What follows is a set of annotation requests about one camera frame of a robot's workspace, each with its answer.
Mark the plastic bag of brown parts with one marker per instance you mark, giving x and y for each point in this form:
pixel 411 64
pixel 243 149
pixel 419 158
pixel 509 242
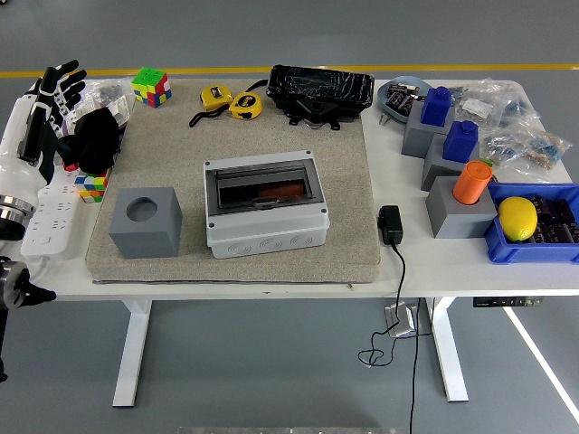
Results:
pixel 545 151

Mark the orange cylinder battery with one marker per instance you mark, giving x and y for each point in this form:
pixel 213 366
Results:
pixel 282 190
pixel 471 183

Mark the light blue dish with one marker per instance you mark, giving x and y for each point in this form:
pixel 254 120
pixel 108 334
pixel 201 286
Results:
pixel 384 106

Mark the grey electrical box with lid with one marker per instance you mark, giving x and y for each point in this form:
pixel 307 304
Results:
pixel 267 239

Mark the small colourful puzzle cube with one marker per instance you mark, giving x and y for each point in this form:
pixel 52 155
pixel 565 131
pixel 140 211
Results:
pixel 92 187

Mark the plastic bag of blue parts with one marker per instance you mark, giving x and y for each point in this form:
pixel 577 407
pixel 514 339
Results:
pixel 502 147
pixel 520 110

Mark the black power adapter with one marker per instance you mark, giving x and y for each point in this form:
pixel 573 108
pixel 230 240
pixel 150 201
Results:
pixel 390 225

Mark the grey holder block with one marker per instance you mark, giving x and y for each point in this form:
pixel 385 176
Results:
pixel 416 138
pixel 436 174
pixel 457 219
pixel 145 235

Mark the large colourful puzzle cube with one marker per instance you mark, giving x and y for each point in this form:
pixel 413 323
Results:
pixel 151 86

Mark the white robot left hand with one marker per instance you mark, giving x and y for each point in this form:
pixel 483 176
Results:
pixel 18 167

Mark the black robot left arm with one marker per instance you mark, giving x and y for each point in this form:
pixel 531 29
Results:
pixel 11 217

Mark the black cloth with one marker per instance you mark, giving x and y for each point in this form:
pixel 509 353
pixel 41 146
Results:
pixel 95 140

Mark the white power strip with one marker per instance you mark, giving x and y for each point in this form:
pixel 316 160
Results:
pixel 52 221

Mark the small metal tweezers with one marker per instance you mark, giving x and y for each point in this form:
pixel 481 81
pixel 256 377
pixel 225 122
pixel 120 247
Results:
pixel 384 119

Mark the yellow tape measure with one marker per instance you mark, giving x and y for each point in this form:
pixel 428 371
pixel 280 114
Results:
pixel 216 97
pixel 245 106

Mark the silver metal bracket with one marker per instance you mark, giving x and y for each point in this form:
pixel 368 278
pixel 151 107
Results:
pixel 402 323

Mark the black glossy case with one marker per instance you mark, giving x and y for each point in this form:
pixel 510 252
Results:
pixel 316 86

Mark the plastic bag with white label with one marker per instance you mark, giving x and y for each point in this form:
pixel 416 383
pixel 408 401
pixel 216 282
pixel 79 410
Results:
pixel 475 106

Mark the blue plastic bin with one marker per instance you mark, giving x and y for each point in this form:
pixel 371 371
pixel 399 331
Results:
pixel 529 253

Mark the blue battery block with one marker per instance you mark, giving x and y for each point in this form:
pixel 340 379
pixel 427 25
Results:
pixel 436 106
pixel 460 142

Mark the white table leg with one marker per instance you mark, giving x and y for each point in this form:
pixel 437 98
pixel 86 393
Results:
pixel 448 352
pixel 131 352

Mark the black table control panel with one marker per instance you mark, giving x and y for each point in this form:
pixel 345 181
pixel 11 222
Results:
pixel 506 302

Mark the small green piece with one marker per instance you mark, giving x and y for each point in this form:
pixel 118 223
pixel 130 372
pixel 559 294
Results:
pixel 486 161

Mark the plastic bag of dark parts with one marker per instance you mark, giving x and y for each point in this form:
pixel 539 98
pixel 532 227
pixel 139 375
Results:
pixel 111 90

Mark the yellow lemon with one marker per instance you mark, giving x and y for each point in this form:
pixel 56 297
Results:
pixel 518 219

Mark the plastic bag of white parts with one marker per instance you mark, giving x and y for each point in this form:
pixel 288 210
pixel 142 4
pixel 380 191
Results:
pixel 120 108

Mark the grey-brown mat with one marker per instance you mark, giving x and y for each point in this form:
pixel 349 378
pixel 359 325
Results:
pixel 316 267

